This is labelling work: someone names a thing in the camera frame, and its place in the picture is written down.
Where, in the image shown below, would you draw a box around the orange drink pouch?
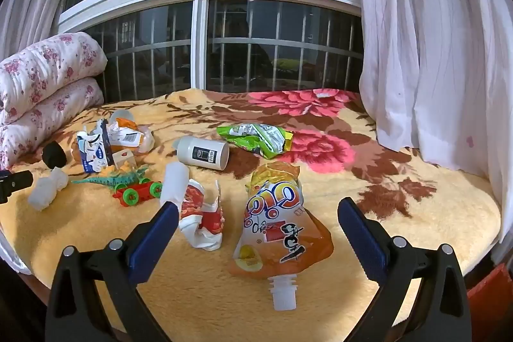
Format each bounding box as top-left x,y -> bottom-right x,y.
228,161 -> 334,311

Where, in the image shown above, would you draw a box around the crumpled white tissue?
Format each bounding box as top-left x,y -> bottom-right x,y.
28,168 -> 70,211

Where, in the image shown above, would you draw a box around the orange white packet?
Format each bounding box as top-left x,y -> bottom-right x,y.
106,118 -> 155,155

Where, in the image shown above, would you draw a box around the metal window bars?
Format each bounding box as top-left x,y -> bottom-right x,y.
66,0 -> 365,102

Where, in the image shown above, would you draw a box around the crumpled red white wrapper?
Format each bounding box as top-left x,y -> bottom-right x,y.
178,179 -> 225,252

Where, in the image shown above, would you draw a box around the pink floral pillows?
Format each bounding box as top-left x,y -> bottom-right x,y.
0,31 -> 109,171

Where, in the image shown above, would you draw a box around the white window frame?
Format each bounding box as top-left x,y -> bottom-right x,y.
58,0 -> 365,102

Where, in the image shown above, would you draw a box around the yellow floral fleece blanket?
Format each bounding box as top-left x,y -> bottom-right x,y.
0,88 -> 503,342

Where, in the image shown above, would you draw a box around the green snack bag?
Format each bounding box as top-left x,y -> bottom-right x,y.
216,123 -> 294,160

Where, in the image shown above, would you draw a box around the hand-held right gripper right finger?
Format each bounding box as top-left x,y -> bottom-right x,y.
337,197 -> 473,342

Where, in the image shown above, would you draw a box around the red toy car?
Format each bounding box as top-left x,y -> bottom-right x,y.
112,179 -> 164,205

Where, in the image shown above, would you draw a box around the small white heart box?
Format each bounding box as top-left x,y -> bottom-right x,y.
112,150 -> 135,170

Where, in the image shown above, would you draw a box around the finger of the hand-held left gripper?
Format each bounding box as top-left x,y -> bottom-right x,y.
0,171 -> 35,205
42,142 -> 67,169

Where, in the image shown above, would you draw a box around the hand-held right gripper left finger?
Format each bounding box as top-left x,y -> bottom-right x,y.
45,201 -> 179,342

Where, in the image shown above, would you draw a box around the green toy dinosaur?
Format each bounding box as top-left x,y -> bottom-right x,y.
71,165 -> 150,189

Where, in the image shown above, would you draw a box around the torn foil bag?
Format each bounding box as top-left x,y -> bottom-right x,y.
76,120 -> 115,174

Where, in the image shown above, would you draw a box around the red plastic container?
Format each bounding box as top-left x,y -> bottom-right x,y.
467,264 -> 513,342

